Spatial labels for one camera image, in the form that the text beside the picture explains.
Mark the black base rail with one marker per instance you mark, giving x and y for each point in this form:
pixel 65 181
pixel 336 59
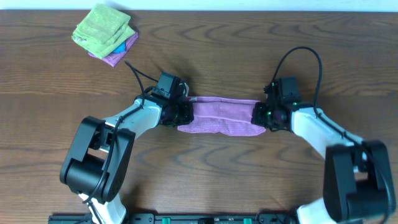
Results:
pixel 262 218

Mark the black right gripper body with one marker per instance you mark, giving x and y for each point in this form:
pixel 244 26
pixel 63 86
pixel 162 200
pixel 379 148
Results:
pixel 258 115

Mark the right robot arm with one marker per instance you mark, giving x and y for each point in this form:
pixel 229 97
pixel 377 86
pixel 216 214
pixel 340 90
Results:
pixel 357 182

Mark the purple microfiber cloth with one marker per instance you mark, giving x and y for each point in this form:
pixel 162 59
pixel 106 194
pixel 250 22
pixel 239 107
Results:
pixel 228 116

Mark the purple folded cloth in stack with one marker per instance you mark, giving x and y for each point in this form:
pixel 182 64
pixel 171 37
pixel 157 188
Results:
pixel 114 58

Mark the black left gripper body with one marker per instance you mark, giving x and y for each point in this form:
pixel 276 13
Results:
pixel 187 112

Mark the blue folded cloth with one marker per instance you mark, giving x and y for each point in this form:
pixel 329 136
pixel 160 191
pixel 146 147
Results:
pixel 121 48

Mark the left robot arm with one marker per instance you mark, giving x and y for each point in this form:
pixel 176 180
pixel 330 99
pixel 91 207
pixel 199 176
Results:
pixel 97 161

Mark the green folded cloth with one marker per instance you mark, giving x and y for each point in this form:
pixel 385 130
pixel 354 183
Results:
pixel 102 30

